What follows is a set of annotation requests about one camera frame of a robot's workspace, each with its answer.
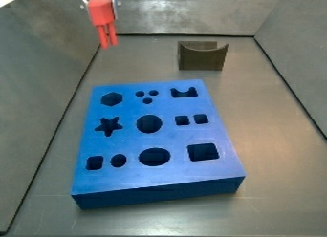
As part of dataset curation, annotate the blue foam shape board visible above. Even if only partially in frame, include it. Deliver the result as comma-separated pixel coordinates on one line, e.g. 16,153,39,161
71,79,245,209

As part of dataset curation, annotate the dark curved notch block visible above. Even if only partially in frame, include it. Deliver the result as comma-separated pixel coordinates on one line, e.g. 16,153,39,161
177,41,228,71

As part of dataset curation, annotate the red three prong block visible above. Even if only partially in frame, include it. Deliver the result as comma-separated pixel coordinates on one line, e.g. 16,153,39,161
88,0,117,49

